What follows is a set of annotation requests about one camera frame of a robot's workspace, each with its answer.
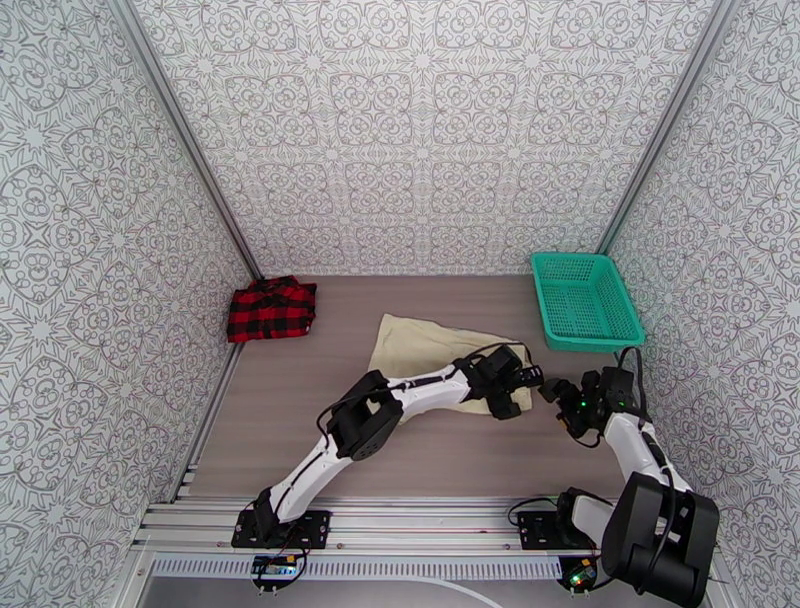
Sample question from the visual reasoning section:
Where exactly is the red black plaid shirt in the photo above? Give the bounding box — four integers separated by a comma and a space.
226, 276, 318, 344

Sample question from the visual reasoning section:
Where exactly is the aluminium corner post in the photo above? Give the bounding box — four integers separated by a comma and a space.
598, 0, 734, 250
107, 0, 269, 290

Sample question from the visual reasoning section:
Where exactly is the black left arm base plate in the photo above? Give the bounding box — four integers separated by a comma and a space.
231, 509, 333, 551

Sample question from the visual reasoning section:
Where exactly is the aluminium rail frame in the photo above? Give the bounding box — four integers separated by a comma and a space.
129, 495, 720, 559

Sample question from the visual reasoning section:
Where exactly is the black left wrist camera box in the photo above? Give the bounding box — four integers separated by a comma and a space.
486, 343, 525, 378

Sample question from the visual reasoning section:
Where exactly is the white slotted cable duct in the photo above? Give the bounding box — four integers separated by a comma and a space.
149, 557, 564, 579

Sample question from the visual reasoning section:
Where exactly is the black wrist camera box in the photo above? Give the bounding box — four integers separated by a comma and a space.
486, 343, 525, 378
601, 366, 640, 411

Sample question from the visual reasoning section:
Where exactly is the beige cloth garment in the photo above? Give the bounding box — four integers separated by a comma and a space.
367, 312, 537, 418

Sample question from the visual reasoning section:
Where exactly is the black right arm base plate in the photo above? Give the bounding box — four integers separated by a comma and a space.
518, 511, 619, 553

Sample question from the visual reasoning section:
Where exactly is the small circuit board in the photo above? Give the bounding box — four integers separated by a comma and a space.
557, 557, 599, 592
251, 552, 301, 581

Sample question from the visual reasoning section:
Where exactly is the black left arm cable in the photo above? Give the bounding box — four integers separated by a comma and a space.
317, 340, 537, 439

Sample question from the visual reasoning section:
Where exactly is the teal plastic basket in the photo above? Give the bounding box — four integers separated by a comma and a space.
529, 251, 647, 354

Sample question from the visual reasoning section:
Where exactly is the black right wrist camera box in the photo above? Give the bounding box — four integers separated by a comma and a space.
601, 366, 640, 411

